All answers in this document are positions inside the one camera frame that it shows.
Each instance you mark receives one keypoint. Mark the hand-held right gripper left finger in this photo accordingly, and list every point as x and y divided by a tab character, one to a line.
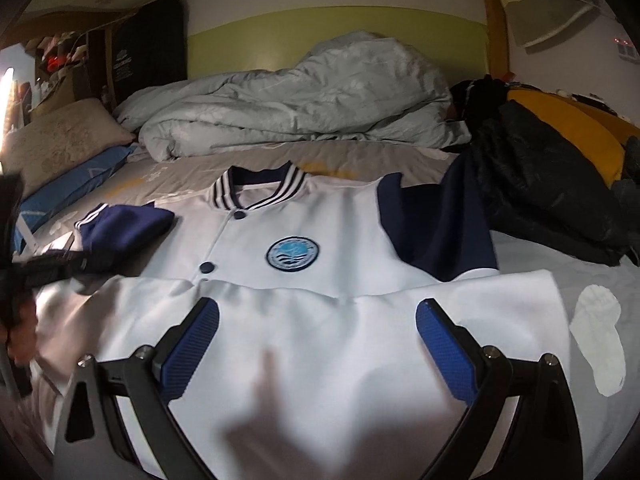
187	350

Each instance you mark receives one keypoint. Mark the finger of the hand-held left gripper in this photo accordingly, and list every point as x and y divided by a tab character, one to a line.
70	265

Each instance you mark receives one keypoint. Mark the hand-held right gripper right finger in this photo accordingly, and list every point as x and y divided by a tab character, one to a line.
447	352

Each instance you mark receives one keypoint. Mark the white and navy baseball jacket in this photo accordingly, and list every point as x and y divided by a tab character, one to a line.
320	340

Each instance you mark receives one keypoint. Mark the person's left hand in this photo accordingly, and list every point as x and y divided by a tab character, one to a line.
22	335

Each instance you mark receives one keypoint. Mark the blue pillow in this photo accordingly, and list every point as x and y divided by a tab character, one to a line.
85	175

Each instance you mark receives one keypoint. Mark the beige pillow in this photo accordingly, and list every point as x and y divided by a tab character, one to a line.
65	140

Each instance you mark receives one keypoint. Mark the white sock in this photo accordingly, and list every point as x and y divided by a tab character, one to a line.
597	340

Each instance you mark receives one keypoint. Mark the cluttered wooden shelf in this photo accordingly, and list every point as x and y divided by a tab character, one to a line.
65	80

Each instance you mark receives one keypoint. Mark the black puffer jacket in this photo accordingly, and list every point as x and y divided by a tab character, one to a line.
540	185

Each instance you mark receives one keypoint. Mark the black printed bag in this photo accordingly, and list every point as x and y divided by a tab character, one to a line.
150	50

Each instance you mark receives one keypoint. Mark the dark crumpled clothing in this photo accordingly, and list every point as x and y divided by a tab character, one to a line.
631	175

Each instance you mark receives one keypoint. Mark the black garment with white stripe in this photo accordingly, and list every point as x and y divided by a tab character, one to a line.
480	95

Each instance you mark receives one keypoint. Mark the pale grey-blue duvet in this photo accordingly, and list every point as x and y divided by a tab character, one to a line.
300	95

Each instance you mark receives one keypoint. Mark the hanging pale cloth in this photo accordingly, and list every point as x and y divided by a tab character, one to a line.
550	15

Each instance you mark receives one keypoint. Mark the wooden bed frame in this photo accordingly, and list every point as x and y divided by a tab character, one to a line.
496	35

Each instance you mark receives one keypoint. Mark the white wall socket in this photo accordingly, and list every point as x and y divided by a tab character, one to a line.
629	51

